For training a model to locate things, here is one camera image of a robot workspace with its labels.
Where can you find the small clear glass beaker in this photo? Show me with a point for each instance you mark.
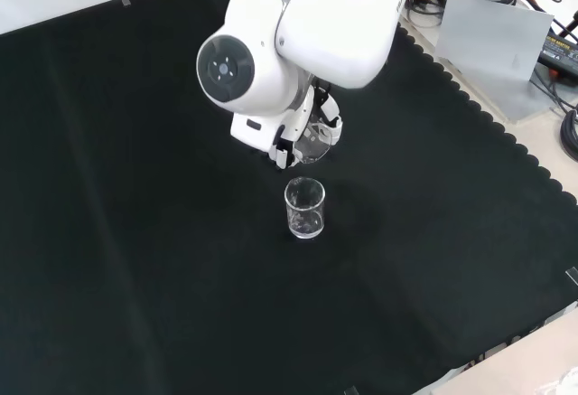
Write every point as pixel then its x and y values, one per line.
pixel 316 148

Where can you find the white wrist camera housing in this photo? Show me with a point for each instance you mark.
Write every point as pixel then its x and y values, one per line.
pixel 253 130

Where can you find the black bench cloth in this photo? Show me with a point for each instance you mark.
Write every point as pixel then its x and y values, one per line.
pixel 135 255

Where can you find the black power adapter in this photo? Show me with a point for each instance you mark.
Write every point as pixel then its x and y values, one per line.
pixel 562 49

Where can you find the grey metal base plate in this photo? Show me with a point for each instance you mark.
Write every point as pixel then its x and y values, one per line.
pixel 506 94

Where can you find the tall clear glass beaker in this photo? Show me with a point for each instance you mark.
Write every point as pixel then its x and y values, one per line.
pixel 305 221

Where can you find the pale grey upright board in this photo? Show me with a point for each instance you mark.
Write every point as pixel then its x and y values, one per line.
pixel 487 33

